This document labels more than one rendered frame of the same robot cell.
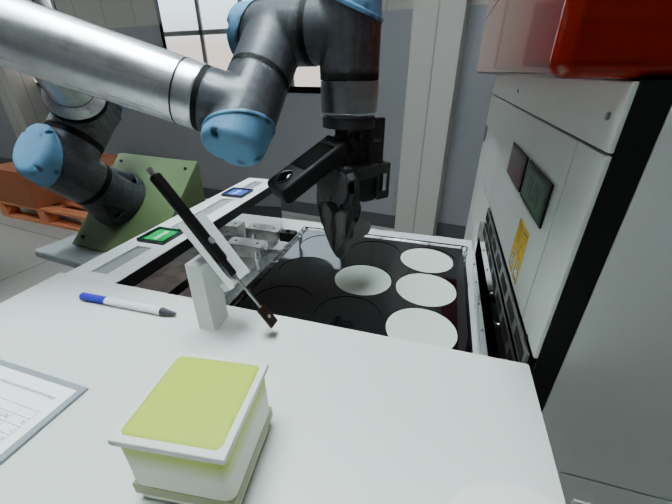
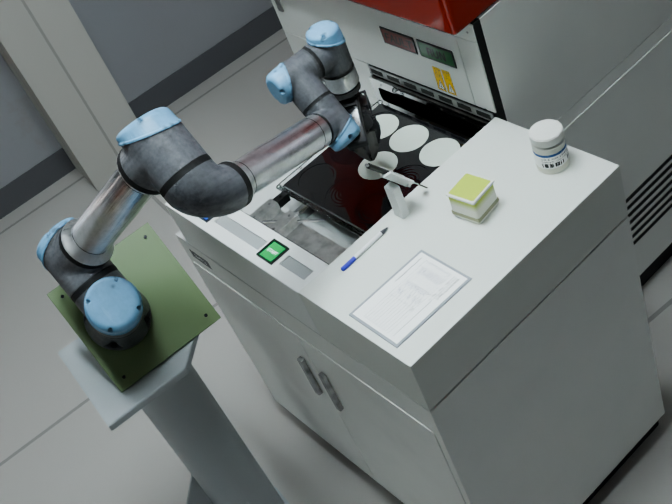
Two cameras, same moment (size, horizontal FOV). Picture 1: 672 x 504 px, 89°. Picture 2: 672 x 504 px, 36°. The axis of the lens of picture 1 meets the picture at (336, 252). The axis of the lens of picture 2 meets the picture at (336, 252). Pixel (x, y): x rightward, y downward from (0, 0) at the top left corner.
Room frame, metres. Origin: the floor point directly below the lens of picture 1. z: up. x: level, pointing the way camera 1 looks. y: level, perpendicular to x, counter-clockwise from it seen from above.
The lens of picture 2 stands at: (-0.86, 1.38, 2.45)
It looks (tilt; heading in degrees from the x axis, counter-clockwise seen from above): 42 degrees down; 319
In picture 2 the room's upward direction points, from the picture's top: 25 degrees counter-clockwise
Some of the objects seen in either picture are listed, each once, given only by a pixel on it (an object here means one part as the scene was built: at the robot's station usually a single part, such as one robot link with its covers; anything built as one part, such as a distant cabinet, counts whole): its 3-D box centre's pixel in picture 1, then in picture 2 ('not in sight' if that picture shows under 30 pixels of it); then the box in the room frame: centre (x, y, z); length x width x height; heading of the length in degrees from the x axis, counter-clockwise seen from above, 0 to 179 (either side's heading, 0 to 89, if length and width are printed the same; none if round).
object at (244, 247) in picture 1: (247, 247); (283, 226); (0.65, 0.19, 0.89); 0.08 x 0.03 x 0.03; 73
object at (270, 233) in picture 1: (264, 232); (263, 214); (0.72, 0.17, 0.89); 0.08 x 0.03 x 0.03; 73
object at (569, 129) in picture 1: (501, 192); (376, 51); (0.64, -0.32, 1.02); 0.81 x 0.03 x 0.40; 163
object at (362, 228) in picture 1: (354, 232); (372, 139); (0.48, -0.03, 1.01); 0.06 x 0.03 x 0.09; 126
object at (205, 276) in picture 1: (217, 275); (399, 187); (0.31, 0.13, 1.03); 0.06 x 0.04 x 0.13; 73
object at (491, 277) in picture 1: (488, 296); (433, 113); (0.47, -0.25, 0.89); 0.44 x 0.02 x 0.10; 163
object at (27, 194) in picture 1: (81, 186); not in sight; (3.25, 2.48, 0.24); 1.28 x 0.88 x 0.47; 67
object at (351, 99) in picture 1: (347, 99); (339, 78); (0.49, -0.02, 1.19); 0.08 x 0.08 x 0.05
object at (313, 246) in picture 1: (363, 280); (378, 165); (0.51, -0.05, 0.90); 0.34 x 0.34 x 0.01; 73
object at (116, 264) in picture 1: (209, 242); (252, 252); (0.68, 0.28, 0.89); 0.55 x 0.09 x 0.14; 163
